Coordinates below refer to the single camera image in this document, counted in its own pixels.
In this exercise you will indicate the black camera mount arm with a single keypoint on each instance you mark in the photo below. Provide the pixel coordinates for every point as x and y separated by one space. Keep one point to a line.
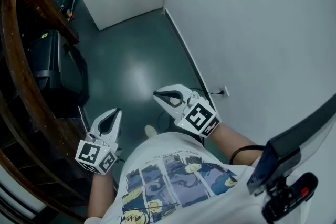
294 196

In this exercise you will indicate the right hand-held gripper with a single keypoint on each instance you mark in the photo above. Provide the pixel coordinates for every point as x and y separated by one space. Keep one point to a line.
199 116

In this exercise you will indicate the white wall socket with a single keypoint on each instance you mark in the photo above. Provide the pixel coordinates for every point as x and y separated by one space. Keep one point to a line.
225 91

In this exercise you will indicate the person's pale shoe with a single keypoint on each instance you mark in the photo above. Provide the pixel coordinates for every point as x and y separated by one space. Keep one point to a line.
150 131

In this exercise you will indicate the person's right forearm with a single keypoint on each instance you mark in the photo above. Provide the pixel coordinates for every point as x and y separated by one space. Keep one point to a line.
231 140

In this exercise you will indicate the person's white printed shirt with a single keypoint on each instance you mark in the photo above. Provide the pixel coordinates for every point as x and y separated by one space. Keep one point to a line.
183 149

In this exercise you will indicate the curved wooden stair railing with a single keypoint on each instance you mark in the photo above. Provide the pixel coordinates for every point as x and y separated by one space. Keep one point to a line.
23 78

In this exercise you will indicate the small red yellow item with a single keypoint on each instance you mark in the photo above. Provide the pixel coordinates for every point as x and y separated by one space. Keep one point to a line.
70 15

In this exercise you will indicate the black bag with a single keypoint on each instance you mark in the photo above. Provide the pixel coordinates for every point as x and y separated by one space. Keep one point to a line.
50 60

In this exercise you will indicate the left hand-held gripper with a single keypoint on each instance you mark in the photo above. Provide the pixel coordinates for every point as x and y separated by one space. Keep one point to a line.
88 153

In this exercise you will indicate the black chest-mounted screen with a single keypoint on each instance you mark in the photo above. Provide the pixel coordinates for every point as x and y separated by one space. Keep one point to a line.
273 165

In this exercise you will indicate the person's left forearm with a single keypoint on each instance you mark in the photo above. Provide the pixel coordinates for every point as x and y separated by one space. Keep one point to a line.
101 194

